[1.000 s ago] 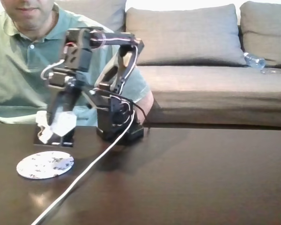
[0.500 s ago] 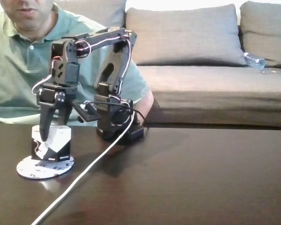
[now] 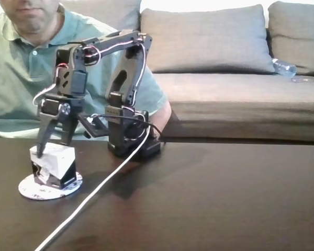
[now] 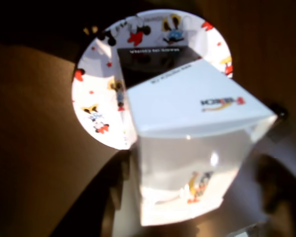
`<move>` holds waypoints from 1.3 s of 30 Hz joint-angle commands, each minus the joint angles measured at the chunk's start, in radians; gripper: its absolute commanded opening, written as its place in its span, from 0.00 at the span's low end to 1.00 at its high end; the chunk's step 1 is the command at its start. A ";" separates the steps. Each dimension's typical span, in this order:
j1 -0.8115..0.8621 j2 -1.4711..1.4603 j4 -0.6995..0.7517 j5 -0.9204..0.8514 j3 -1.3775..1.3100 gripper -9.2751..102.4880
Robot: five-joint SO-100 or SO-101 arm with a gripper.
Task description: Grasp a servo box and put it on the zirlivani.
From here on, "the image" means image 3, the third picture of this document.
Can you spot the grey fabric sofa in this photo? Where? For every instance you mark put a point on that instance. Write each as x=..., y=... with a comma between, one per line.
x=238, y=104

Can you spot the white and black servo box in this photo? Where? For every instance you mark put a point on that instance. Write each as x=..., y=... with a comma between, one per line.
x=58, y=162

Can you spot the large grey sofa cushion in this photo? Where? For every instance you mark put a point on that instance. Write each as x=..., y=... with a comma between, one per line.
x=206, y=39

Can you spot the clear plastic water bottle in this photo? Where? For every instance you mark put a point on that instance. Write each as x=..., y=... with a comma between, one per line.
x=284, y=66

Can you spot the person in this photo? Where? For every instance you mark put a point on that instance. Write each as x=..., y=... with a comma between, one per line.
x=13, y=78

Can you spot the round white patterned coaster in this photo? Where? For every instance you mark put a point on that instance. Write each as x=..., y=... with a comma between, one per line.
x=31, y=189

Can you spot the clear plastic wrapper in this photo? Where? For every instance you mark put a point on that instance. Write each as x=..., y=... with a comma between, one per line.
x=303, y=80

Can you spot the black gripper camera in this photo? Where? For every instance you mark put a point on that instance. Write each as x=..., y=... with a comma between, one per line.
x=94, y=128

